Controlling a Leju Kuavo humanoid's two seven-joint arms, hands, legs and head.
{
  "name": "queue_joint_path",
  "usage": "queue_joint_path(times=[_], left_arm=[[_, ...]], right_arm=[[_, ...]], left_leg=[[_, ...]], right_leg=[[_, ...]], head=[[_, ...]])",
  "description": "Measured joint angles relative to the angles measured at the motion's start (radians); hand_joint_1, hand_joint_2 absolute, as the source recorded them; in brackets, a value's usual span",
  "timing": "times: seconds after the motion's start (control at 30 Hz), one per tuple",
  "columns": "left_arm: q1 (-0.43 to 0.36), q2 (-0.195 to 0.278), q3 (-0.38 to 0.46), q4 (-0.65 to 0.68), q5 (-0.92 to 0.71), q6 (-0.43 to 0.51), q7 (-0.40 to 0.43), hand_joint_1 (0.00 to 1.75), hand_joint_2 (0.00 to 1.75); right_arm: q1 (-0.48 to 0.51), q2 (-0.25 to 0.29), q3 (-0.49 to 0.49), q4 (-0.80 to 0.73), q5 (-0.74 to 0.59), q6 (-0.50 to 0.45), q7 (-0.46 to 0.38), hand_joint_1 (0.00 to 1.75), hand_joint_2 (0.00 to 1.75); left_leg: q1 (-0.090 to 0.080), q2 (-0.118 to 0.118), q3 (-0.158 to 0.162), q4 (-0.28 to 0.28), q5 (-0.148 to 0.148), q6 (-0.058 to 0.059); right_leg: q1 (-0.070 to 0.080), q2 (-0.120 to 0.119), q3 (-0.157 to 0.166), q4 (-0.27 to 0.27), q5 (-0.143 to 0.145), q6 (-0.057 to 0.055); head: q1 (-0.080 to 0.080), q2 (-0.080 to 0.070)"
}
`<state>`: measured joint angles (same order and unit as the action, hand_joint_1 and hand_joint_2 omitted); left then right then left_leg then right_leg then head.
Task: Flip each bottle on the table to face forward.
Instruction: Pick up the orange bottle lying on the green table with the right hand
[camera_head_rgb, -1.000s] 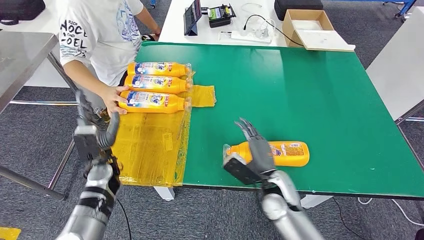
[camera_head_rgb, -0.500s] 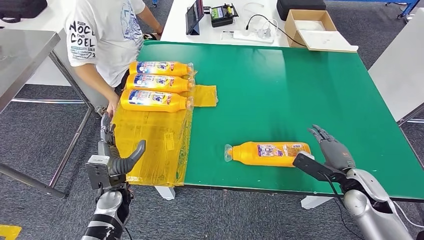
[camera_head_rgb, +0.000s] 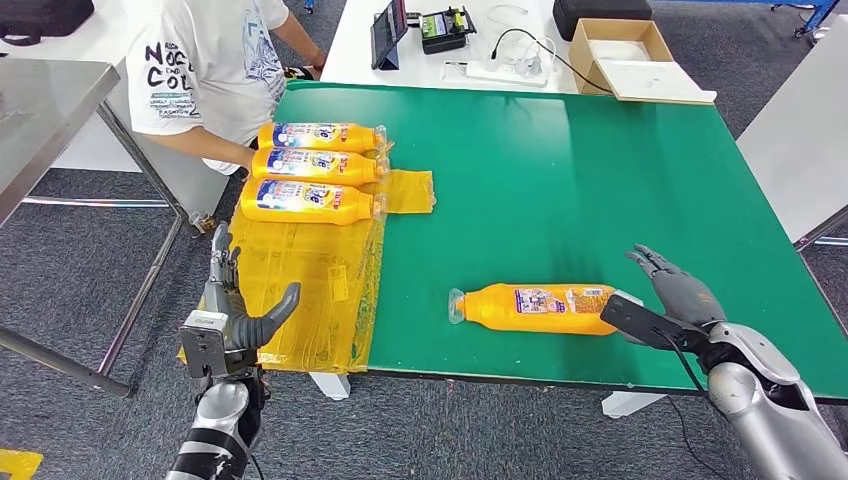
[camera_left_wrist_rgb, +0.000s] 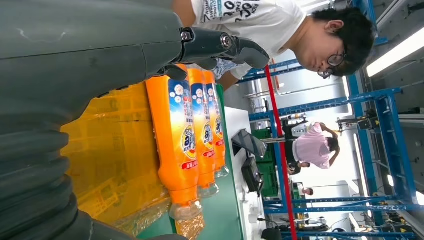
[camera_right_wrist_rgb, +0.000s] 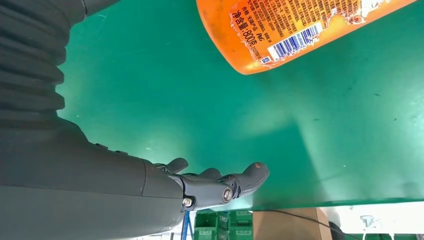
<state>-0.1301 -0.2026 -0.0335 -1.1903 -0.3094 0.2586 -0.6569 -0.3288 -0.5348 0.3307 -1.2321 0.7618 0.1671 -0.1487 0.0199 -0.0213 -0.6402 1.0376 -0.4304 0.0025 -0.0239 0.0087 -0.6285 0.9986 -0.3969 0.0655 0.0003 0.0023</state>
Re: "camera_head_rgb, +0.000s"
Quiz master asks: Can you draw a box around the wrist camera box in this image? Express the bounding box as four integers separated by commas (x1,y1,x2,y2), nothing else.
178,309,231,381
599,292,710,354

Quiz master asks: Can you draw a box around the white table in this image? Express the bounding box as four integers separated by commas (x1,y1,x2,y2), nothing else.
0,0,233,219
319,0,586,95
735,13,848,253

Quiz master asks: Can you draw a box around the white power strip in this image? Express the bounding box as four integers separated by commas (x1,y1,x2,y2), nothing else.
441,58,550,88

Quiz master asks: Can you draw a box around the black bag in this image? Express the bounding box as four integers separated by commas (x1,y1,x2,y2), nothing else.
0,0,96,48

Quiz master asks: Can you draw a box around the black power cable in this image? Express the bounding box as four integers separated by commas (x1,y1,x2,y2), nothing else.
490,27,615,96

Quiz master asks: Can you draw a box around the black tablet on stand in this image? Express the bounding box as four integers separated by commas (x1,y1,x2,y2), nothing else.
370,0,410,72

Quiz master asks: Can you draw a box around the black handheld device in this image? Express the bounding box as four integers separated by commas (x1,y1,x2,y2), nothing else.
419,5,479,56

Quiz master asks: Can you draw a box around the open cardboard box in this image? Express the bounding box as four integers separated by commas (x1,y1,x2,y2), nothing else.
568,17,719,107

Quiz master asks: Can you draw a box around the black case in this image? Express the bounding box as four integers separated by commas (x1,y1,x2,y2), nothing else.
552,0,655,42

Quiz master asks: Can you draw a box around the green topped table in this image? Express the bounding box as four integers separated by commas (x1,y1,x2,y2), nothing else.
177,79,848,420

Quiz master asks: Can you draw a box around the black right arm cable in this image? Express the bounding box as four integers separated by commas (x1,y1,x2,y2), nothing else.
652,329,711,399

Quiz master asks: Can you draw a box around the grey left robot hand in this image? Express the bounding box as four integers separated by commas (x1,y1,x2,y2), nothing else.
201,221,302,352

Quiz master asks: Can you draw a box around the blue metal cart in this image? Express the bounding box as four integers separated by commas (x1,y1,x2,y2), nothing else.
768,0,843,39

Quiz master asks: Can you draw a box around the yellow film scrap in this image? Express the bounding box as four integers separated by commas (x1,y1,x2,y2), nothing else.
0,448,45,480

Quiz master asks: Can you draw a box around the yellow plastic film sheet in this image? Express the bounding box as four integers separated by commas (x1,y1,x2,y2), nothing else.
177,135,438,375

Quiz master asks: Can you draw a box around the person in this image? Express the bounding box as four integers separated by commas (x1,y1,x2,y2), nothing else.
124,0,329,177

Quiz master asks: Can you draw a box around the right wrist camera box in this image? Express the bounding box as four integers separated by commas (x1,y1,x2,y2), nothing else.
599,292,710,354

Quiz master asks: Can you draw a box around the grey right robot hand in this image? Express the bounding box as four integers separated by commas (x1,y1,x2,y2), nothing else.
625,243,727,327

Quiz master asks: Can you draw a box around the orange bottle with clear cap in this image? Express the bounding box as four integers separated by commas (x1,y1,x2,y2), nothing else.
447,282,621,337
239,178,388,227
256,121,389,156
250,146,391,188

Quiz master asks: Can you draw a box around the black floor cable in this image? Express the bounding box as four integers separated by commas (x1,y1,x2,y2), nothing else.
665,396,730,480

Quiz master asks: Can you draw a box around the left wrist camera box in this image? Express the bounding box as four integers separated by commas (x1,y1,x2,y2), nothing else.
178,309,231,381

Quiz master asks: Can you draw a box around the steel table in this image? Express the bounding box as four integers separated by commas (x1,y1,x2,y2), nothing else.
0,58,191,400

